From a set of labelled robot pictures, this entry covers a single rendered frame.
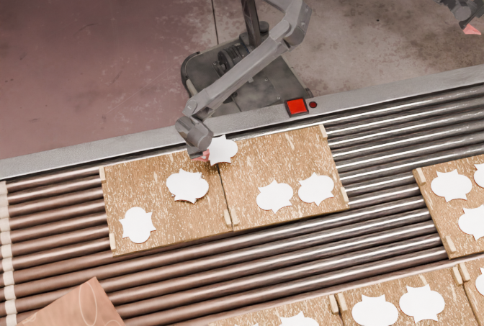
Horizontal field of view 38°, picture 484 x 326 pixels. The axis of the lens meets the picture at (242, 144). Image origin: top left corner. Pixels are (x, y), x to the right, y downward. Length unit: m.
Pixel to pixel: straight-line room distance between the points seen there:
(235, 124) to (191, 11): 1.70
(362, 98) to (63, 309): 1.34
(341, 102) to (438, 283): 0.78
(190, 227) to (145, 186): 0.23
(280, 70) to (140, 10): 1.05
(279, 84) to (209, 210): 1.30
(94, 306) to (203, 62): 1.79
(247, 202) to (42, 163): 0.76
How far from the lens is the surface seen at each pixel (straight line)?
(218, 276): 2.35
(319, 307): 2.31
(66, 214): 2.52
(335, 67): 3.99
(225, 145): 2.42
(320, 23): 4.19
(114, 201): 2.48
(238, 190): 2.47
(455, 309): 2.40
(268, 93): 3.53
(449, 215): 2.53
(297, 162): 2.53
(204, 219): 2.42
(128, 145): 2.62
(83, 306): 2.24
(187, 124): 2.23
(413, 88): 2.81
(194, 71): 3.64
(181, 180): 2.46
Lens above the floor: 3.11
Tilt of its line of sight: 58 degrees down
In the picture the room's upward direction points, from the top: straight up
